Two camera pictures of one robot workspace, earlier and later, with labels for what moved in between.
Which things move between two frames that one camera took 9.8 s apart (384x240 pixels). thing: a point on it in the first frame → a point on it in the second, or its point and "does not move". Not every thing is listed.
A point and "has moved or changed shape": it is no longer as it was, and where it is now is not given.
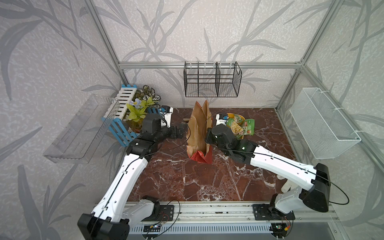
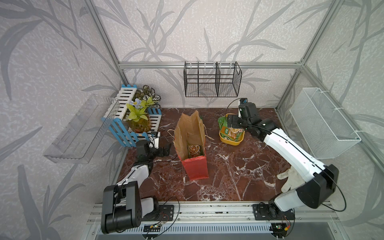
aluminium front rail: (229, 213) does not move
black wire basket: (212, 79) does not move
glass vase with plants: (143, 99) does not move
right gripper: (209, 134) → (234, 118)
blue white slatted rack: (114, 117) does not move
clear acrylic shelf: (75, 142) does not move
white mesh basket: (325, 131) does not move
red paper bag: (200, 121) has moved or changed shape
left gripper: (181, 132) → (166, 151)
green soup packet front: (236, 126) → (195, 150)
